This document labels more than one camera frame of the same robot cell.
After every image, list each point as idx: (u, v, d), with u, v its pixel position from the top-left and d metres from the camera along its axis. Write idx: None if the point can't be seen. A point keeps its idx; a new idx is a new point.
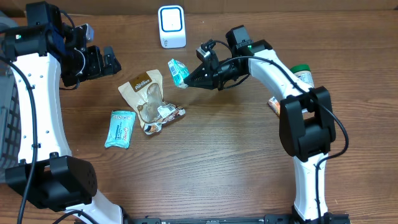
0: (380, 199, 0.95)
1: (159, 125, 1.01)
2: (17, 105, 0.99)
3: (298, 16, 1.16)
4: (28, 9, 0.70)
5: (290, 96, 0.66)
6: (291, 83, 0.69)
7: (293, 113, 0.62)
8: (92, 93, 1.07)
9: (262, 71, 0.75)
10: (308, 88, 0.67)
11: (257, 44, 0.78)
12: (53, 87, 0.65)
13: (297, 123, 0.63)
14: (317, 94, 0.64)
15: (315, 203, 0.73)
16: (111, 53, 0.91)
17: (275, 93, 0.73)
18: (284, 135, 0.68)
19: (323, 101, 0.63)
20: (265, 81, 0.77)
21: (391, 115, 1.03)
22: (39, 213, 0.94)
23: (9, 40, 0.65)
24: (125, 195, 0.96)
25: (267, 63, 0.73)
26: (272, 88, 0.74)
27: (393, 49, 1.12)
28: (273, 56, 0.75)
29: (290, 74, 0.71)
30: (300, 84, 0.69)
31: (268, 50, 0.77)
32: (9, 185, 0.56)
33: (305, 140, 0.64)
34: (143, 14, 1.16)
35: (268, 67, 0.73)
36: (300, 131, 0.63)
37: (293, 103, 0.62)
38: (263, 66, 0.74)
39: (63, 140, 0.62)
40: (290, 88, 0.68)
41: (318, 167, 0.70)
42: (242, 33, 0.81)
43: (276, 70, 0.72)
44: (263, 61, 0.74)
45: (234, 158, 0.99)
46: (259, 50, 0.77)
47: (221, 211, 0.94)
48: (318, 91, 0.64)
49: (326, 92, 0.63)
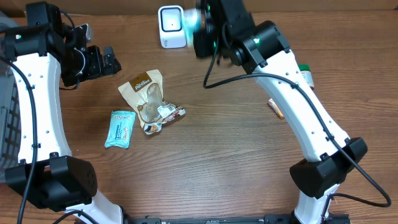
0: (380, 199, 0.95)
1: (159, 125, 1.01)
2: (17, 105, 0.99)
3: (298, 16, 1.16)
4: (28, 9, 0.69)
5: (325, 156, 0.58)
6: (326, 134, 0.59)
7: (329, 177, 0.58)
8: (92, 93, 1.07)
9: (277, 93, 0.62)
10: (346, 142, 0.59)
11: (263, 32, 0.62)
12: (53, 86, 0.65)
13: (328, 182, 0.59)
14: (355, 155, 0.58)
15: (319, 216, 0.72)
16: (111, 53, 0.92)
17: (295, 127, 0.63)
18: (302, 178, 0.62)
19: (357, 158, 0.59)
20: (277, 101, 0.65)
21: (391, 115, 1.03)
22: (39, 213, 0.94)
23: (9, 40, 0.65)
24: (125, 195, 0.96)
25: (290, 86, 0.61)
26: (290, 119, 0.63)
27: (393, 49, 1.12)
28: (293, 70, 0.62)
29: (321, 113, 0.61)
30: (336, 135, 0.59)
31: (286, 53, 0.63)
32: (9, 185, 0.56)
33: (327, 189, 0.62)
34: (143, 14, 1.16)
35: (292, 96, 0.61)
36: (328, 185, 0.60)
37: (329, 168, 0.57)
38: (283, 91, 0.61)
39: (63, 140, 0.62)
40: (324, 140, 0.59)
41: (330, 195, 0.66)
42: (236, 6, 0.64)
43: (304, 104, 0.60)
44: (283, 83, 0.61)
45: (234, 158, 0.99)
46: (269, 42, 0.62)
47: (221, 211, 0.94)
48: (356, 147, 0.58)
49: (362, 151, 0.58)
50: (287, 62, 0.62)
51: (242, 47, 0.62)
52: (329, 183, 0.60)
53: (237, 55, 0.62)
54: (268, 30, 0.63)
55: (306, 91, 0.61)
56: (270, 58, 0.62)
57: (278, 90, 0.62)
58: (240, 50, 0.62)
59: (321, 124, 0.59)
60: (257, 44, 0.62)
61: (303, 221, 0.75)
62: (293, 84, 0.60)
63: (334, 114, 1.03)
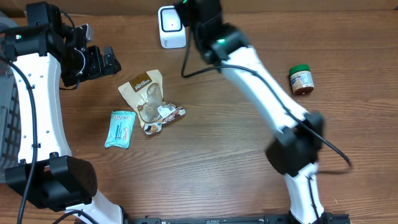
0: (380, 199, 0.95)
1: (159, 125, 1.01)
2: (17, 105, 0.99)
3: (298, 16, 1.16)
4: (28, 9, 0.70)
5: (285, 127, 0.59)
6: (283, 109, 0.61)
7: (291, 147, 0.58)
8: (92, 93, 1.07)
9: (242, 82, 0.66)
10: (304, 114, 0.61)
11: (228, 34, 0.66)
12: (54, 86, 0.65)
13: (291, 154, 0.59)
14: (311, 122, 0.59)
15: (311, 208, 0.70)
16: (111, 53, 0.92)
17: (262, 111, 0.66)
18: (273, 155, 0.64)
19: (317, 127, 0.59)
20: (245, 91, 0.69)
21: (391, 115, 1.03)
22: (39, 213, 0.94)
23: (9, 40, 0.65)
24: (125, 195, 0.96)
25: (250, 73, 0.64)
26: (257, 105, 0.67)
27: (393, 49, 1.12)
28: (254, 60, 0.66)
29: (279, 93, 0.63)
30: (293, 110, 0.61)
31: (247, 48, 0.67)
32: (9, 185, 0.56)
33: (298, 163, 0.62)
34: (143, 14, 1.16)
35: (253, 83, 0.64)
36: (295, 159, 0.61)
37: (289, 137, 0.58)
38: (244, 78, 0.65)
39: (63, 140, 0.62)
40: (282, 114, 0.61)
41: (311, 177, 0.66)
42: (210, 5, 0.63)
43: (263, 88, 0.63)
44: (245, 71, 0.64)
45: (234, 158, 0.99)
46: (233, 43, 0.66)
47: (221, 211, 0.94)
48: (313, 118, 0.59)
49: (319, 118, 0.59)
50: (247, 53, 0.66)
51: (212, 51, 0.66)
52: (296, 158, 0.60)
53: (206, 56, 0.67)
54: (233, 31, 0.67)
55: (265, 76, 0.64)
56: (233, 55, 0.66)
57: (240, 78, 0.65)
58: (210, 52, 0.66)
59: (278, 102, 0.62)
60: (224, 46, 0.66)
61: (298, 215, 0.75)
62: (252, 71, 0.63)
63: (334, 114, 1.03)
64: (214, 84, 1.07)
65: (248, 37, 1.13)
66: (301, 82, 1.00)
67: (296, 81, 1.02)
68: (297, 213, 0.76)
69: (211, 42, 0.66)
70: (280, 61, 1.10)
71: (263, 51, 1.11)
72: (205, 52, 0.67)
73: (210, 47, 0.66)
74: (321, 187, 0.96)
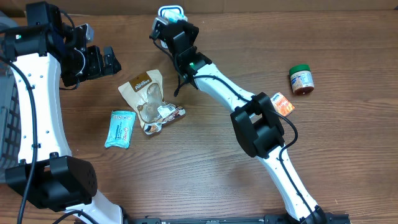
0: (380, 198, 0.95)
1: (159, 125, 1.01)
2: (17, 105, 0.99)
3: (298, 16, 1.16)
4: (28, 9, 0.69)
5: (237, 107, 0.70)
6: (237, 96, 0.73)
7: (244, 122, 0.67)
8: (92, 93, 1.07)
9: (208, 88, 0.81)
10: (252, 96, 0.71)
11: (197, 61, 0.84)
12: (53, 86, 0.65)
13: (247, 130, 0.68)
14: (259, 100, 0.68)
15: (298, 199, 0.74)
16: (111, 53, 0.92)
17: (225, 106, 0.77)
18: (241, 140, 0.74)
19: (265, 105, 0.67)
20: (214, 96, 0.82)
21: (391, 115, 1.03)
22: (39, 213, 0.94)
23: (9, 40, 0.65)
24: (125, 195, 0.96)
25: (211, 78, 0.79)
26: (222, 102, 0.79)
27: (393, 49, 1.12)
28: (215, 70, 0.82)
29: (234, 86, 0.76)
30: (244, 94, 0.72)
31: (209, 65, 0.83)
32: (9, 185, 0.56)
33: (260, 140, 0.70)
34: (143, 14, 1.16)
35: (214, 84, 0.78)
36: (253, 135, 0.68)
37: (240, 114, 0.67)
38: (208, 83, 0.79)
39: (63, 140, 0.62)
40: (236, 100, 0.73)
41: (280, 158, 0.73)
42: (183, 40, 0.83)
43: (222, 87, 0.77)
44: (208, 78, 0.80)
45: (234, 158, 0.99)
46: (201, 66, 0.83)
47: (221, 211, 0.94)
48: (259, 98, 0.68)
49: (265, 96, 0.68)
50: (210, 67, 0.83)
51: (187, 74, 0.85)
52: (254, 133, 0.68)
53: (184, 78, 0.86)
54: (199, 55, 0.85)
55: (224, 79, 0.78)
56: (201, 70, 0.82)
57: (206, 84, 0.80)
58: (186, 74, 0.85)
59: (232, 92, 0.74)
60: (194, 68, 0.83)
61: (291, 210, 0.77)
62: (212, 76, 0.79)
63: (334, 114, 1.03)
64: None
65: (248, 37, 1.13)
66: (301, 82, 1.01)
67: (296, 81, 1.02)
68: (290, 210, 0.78)
69: (185, 66, 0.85)
70: (280, 60, 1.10)
71: (263, 51, 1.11)
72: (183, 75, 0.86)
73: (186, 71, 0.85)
74: (321, 187, 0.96)
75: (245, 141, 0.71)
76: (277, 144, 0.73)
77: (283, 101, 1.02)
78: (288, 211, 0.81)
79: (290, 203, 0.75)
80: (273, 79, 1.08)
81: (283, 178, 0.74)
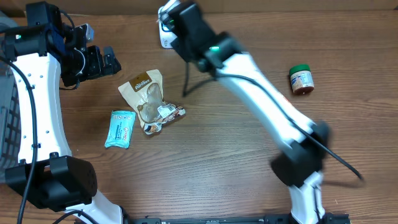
0: (380, 198, 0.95)
1: (159, 125, 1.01)
2: (17, 105, 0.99)
3: (298, 16, 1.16)
4: (28, 9, 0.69)
5: (293, 142, 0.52)
6: (289, 120, 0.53)
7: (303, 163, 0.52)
8: (92, 93, 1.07)
9: (242, 93, 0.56)
10: (309, 126, 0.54)
11: (221, 39, 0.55)
12: (53, 86, 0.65)
13: (303, 169, 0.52)
14: (320, 134, 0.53)
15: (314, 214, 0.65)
16: (111, 53, 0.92)
17: (265, 125, 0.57)
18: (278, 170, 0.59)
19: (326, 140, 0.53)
20: (249, 106, 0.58)
21: (391, 115, 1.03)
22: (39, 213, 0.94)
23: (9, 40, 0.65)
24: (125, 195, 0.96)
25: (247, 82, 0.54)
26: (261, 119, 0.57)
27: (393, 49, 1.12)
28: (251, 66, 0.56)
29: (282, 104, 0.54)
30: (297, 121, 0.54)
31: (241, 53, 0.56)
32: (9, 185, 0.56)
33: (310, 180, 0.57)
34: (143, 14, 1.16)
35: (251, 91, 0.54)
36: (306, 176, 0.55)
37: (300, 154, 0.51)
38: (243, 88, 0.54)
39: (63, 140, 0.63)
40: (288, 126, 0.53)
41: (315, 186, 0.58)
42: (193, 14, 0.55)
43: (264, 97, 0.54)
44: (242, 80, 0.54)
45: (234, 158, 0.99)
46: (224, 43, 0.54)
47: (221, 211, 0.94)
48: (320, 129, 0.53)
49: (326, 127, 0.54)
50: (243, 60, 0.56)
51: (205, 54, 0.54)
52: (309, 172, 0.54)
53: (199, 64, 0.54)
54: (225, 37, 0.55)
55: (265, 83, 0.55)
56: (229, 62, 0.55)
57: (239, 88, 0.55)
58: (204, 58, 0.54)
59: (282, 113, 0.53)
60: (217, 51, 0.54)
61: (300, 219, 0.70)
62: (250, 78, 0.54)
63: (334, 114, 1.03)
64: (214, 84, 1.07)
65: (248, 37, 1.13)
66: (301, 82, 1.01)
67: (296, 81, 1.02)
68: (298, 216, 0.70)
69: (202, 48, 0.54)
70: (280, 60, 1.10)
71: (263, 51, 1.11)
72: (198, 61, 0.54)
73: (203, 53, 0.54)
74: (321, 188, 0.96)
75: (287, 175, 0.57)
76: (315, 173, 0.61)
77: None
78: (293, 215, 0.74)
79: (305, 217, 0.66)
80: (273, 79, 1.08)
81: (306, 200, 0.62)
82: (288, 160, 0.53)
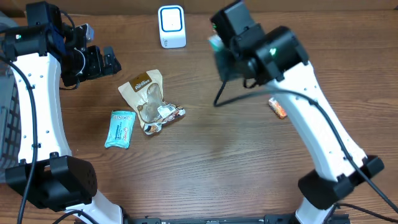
0: (380, 198, 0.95)
1: (159, 125, 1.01)
2: (17, 105, 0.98)
3: (298, 16, 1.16)
4: (28, 9, 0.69)
5: (342, 175, 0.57)
6: (344, 155, 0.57)
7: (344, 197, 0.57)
8: (92, 93, 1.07)
9: (293, 109, 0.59)
10: (363, 161, 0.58)
11: (277, 38, 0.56)
12: (54, 86, 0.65)
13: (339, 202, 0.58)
14: (371, 173, 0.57)
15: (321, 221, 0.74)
16: (111, 53, 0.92)
17: (311, 145, 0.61)
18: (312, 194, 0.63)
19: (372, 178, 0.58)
20: (294, 120, 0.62)
21: (391, 115, 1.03)
22: (39, 213, 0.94)
23: (9, 40, 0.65)
24: (125, 195, 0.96)
25: (308, 102, 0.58)
26: (306, 137, 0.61)
27: (393, 49, 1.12)
28: (313, 83, 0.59)
29: (339, 131, 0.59)
30: (353, 155, 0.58)
31: (303, 62, 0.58)
32: (9, 185, 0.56)
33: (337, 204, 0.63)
34: (143, 14, 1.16)
35: (310, 115, 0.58)
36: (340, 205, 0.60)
37: (344, 190, 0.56)
38: (301, 108, 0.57)
39: (63, 140, 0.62)
40: (342, 161, 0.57)
41: None
42: (240, 14, 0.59)
43: (322, 122, 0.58)
44: (301, 99, 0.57)
45: (234, 158, 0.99)
46: (281, 43, 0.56)
47: (221, 211, 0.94)
48: (373, 167, 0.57)
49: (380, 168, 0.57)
50: (304, 72, 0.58)
51: (256, 55, 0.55)
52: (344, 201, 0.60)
53: (249, 65, 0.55)
54: (285, 33, 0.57)
55: (323, 107, 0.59)
56: (287, 72, 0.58)
57: (295, 106, 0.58)
58: (254, 57, 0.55)
59: (339, 145, 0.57)
60: (273, 53, 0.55)
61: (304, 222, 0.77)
62: (313, 102, 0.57)
63: None
64: (214, 84, 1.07)
65: None
66: None
67: None
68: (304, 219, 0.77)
69: (253, 48, 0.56)
70: None
71: None
72: (246, 61, 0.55)
73: (254, 52, 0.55)
74: None
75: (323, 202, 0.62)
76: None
77: None
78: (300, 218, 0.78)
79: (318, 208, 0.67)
80: None
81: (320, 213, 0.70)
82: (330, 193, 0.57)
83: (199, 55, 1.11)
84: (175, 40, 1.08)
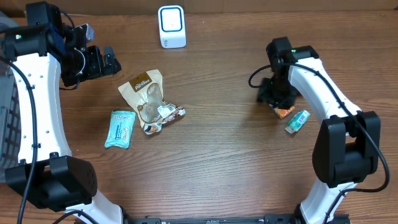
0: (380, 199, 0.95)
1: (159, 125, 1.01)
2: (17, 105, 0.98)
3: (298, 16, 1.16)
4: (28, 9, 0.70)
5: (334, 116, 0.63)
6: (339, 102, 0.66)
7: (336, 134, 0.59)
8: (92, 93, 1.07)
9: (303, 81, 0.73)
10: (357, 111, 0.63)
11: (302, 50, 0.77)
12: (53, 86, 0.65)
13: (335, 146, 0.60)
14: (365, 118, 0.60)
15: (323, 215, 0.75)
16: (111, 53, 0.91)
17: (315, 107, 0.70)
18: (318, 159, 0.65)
19: (369, 128, 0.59)
20: (305, 94, 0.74)
21: (391, 115, 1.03)
22: (39, 213, 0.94)
23: (9, 40, 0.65)
24: (125, 195, 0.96)
25: (312, 73, 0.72)
26: (312, 103, 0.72)
27: (393, 48, 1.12)
28: (319, 67, 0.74)
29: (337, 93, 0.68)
30: (349, 106, 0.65)
31: (314, 58, 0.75)
32: (9, 185, 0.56)
33: (342, 168, 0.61)
34: (143, 14, 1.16)
35: (313, 80, 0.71)
36: (339, 158, 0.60)
37: (337, 125, 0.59)
38: (306, 77, 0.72)
39: (63, 140, 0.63)
40: (337, 107, 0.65)
41: (342, 192, 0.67)
42: (284, 43, 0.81)
43: (323, 86, 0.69)
44: (308, 71, 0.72)
45: (234, 158, 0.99)
46: (303, 53, 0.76)
47: (221, 211, 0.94)
48: (367, 116, 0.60)
49: (375, 118, 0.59)
50: (314, 61, 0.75)
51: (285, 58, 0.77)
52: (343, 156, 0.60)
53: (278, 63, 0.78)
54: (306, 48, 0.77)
55: (327, 78, 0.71)
56: (302, 60, 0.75)
57: (303, 78, 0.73)
58: (282, 58, 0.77)
59: (334, 96, 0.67)
60: (295, 55, 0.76)
61: (306, 214, 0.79)
62: (315, 71, 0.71)
63: None
64: (214, 84, 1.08)
65: (248, 37, 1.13)
66: None
67: None
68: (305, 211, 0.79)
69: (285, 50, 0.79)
70: None
71: (263, 51, 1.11)
72: (278, 58, 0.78)
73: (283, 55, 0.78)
74: None
75: (324, 160, 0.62)
76: (354, 180, 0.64)
77: None
78: (302, 209, 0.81)
79: (324, 191, 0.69)
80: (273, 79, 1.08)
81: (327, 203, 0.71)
82: (324, 131, 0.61)
83: (199, 55, 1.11)
84: (175, 40, 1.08)
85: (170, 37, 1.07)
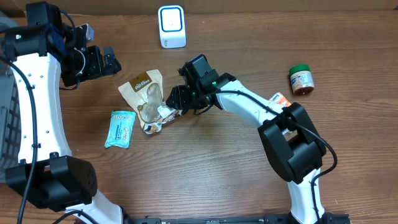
0: (380, 199, 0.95)
1: (159, 125, 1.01)
2: (17, 105, 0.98)
3: (298, 16, 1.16)
4: (28, 9, 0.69)
5: (266, 121, 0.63)
6: (265, 108, 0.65)
7: (274, 137, 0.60)
8: (92, 93, 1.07)
9: (232, 104, 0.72)
10: (282, 108, 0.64)
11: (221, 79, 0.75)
12: (54, 86, 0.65)
13: (278, 147, 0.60)
14: (291, 112, 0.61)
15: (313, 211, 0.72)
16: (111, 53, 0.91)
17: (252, 122, 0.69)
18: (273, 162, 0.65)
19: (299, 119, 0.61)
20: (241, 114, 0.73)
21: (391, 115, 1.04)
22: (39, 213, 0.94)
23: (9, 40, 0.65)
24: (125, 195, 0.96)
25: (235, 94, 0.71)
26: (248, 119, 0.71)
27: (393, 49, 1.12)
28: (240, 85, 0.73)
29: (260, 99, 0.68)
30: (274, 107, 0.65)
31: (234, 81, 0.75)
32: (9, 185, 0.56)
33: (298, 163, 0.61)
34: (143, 14, 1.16)
35: (240, 100, 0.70)
36: (288, 156, 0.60)
37: (270, 129, 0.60)
38: (232, 99, 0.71)
39: (63, 140, 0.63)
40: (265, 113, 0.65)
41: (313, 183, 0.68)
42: (203, 65, 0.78)
43: (249, 101, 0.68)
44: (231, 94, 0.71)
45: (234, 158, 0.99)
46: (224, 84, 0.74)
47: (221, 211, 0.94)
48: (293, 109, 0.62)
49: (300, 108, 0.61)
50: (234, 83, 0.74)
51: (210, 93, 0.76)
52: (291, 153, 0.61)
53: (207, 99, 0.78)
54: (224, 76, 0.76)
55: (249, 93, 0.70)
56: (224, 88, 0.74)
57: (231, 101, 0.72)
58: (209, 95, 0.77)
59: (259, 104, 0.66)
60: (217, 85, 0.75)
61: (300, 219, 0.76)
62: (236, 91, 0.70)
63: (334, 114, 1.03)
64: None
65: (248, 37, 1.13)
66: (301, 82, 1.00)
67: (296, 81, 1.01)
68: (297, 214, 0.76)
69: (208, 81, 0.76)
70: (278, 60, 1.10)
71: (263, 52, 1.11)
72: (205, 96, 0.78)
73: (208, 89, 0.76)
74: (321, 187, 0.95)
75: (277, 161, 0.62)
76: (313, 167, 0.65)
77: (283, 101, 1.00)
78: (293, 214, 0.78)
79: (298, 188, 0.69)
80: (272, 79, 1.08)
81: (308, 198, 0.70)
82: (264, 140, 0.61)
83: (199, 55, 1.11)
84: (175, 40, 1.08)
85: (170, 37, 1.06)
